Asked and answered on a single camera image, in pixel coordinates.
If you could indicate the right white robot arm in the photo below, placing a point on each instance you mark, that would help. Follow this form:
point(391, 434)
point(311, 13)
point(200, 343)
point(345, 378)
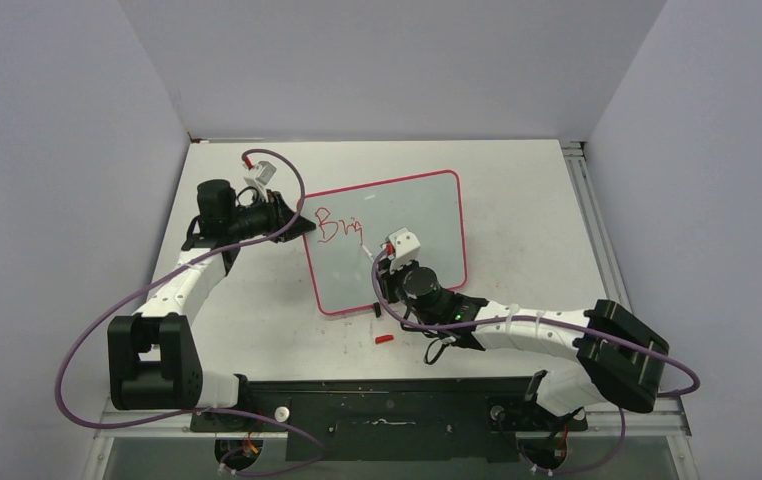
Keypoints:
point(609, 355)

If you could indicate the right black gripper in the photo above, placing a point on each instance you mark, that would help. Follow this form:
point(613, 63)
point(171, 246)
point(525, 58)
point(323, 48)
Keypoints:
point(388, 278)

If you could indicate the white whiteboard marker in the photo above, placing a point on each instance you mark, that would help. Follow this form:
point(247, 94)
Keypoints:
point(370, 255)

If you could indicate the pink framed whiteboard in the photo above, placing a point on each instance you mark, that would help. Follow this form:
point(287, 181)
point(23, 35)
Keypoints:
point(412, 218)

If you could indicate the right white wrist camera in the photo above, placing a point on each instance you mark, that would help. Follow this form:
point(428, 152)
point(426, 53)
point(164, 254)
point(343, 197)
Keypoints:
point(402, 248)

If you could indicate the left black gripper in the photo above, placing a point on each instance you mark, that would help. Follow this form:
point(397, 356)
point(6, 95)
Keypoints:
point(279, 215)

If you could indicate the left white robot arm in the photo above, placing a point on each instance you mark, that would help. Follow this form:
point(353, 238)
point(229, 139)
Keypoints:
point(153, 360)

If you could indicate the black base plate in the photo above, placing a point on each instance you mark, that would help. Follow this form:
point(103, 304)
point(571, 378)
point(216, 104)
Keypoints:
point(406, 420)

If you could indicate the aluminium rail frame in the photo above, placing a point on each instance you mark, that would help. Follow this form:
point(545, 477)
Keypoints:
point(533, 239)

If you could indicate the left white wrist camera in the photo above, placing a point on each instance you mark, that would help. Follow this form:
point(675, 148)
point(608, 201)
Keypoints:
point(258, 177)

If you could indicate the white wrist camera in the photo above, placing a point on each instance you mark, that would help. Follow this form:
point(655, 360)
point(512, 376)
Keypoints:
point(402, 248)
point(258, 177)

